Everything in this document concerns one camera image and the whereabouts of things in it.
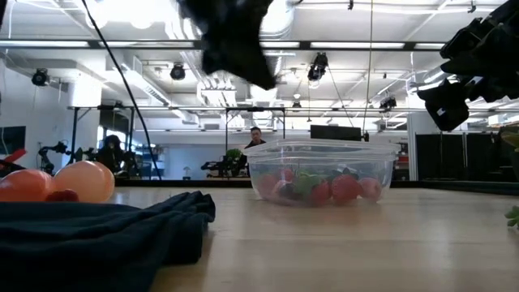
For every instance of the black ceiling spotlight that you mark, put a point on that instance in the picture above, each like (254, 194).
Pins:
(317, 67)
(40, 77)
(177, 72)
(388, 102)

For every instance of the black aluminium table frame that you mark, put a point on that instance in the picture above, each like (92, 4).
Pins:
(202, 183)

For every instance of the black monitor screen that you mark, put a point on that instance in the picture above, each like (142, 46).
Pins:
(335, 133)

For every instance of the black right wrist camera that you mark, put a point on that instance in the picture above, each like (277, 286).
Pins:
(462, 38)

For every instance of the pink orange toy peach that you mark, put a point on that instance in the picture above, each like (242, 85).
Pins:
(85, 180)

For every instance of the black background robot arm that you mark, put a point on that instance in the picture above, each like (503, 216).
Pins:
(217, 166)
(48, 156)

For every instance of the red strawberry teal leaves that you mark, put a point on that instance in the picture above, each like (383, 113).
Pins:
(288, 175)

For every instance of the dark navy folded cloth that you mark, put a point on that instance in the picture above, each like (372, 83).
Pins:
(81, 243)

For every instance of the dark toy blackberry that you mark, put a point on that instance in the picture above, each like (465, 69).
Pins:
(289, 191)

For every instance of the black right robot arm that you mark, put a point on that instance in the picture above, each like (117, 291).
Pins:
(509, 10)

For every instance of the dark wall screen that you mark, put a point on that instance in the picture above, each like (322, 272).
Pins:
(12, 138)

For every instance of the black room partition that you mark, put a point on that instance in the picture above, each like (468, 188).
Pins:
(454, 156)

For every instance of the red and black clamp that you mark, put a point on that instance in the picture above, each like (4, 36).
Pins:
(14, 156)

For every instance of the potted green succulent plant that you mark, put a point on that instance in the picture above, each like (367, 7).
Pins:
(514, 217)

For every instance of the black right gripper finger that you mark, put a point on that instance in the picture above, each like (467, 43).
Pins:
(470, 69)
(446, 105)

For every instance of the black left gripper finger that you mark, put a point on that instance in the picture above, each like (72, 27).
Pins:
(243, 61)

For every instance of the small green background plant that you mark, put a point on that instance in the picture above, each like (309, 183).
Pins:
(233, 154)

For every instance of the person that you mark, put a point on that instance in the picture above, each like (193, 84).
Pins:
(255, 138)
(112, 152)

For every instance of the silver ventilation duct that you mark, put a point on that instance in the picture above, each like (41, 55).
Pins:
(284, 24)

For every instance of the plain red strawberry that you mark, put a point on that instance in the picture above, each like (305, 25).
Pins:
(344, 188)

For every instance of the small pink-red fruit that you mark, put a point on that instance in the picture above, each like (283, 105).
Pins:
(63, 196)

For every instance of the clear plastic food container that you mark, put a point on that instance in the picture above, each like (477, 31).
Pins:
(324, 156)

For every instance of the black overhead light beam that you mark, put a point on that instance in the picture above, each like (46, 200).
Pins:
(305, 45)

